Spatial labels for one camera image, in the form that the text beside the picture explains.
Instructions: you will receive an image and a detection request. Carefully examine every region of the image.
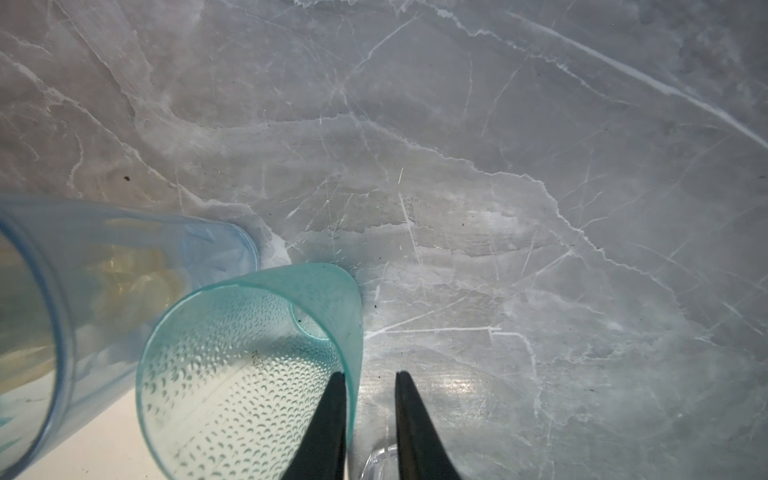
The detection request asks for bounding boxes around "teal textured cup front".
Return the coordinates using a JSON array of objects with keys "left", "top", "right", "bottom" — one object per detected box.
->
[{"left": 135, "top": 263, "right": 363, "bottom": 479}]

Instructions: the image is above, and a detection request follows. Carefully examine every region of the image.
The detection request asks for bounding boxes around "light blue cup right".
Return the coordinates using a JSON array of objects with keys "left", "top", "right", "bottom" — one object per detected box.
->
[{"left": 1, "top": 193, "right": 258, "bottom": 479}]

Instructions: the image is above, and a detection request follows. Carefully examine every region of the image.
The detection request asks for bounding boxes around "cream rectangular tray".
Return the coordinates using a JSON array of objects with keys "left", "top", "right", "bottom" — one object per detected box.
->
[{"left": 19, "top": 390, "right": 164, "bottom": 480}]

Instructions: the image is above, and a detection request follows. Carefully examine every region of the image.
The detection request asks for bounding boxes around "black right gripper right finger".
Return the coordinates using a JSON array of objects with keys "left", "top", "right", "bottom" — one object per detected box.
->
[{"left": 395, "top": 371, "right": 461, "bottom": 480}]

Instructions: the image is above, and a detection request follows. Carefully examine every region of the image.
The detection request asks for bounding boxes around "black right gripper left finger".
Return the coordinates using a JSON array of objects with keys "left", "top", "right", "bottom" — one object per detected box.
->
[{"left": 282, "top": 372, "right": 347, "bottom": 480}]

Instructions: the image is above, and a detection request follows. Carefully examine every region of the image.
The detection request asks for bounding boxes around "clear faceted cup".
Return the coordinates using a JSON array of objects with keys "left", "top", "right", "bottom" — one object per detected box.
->
[{"left": 360, "top": 444, "right": 399, "bottom": 480}]

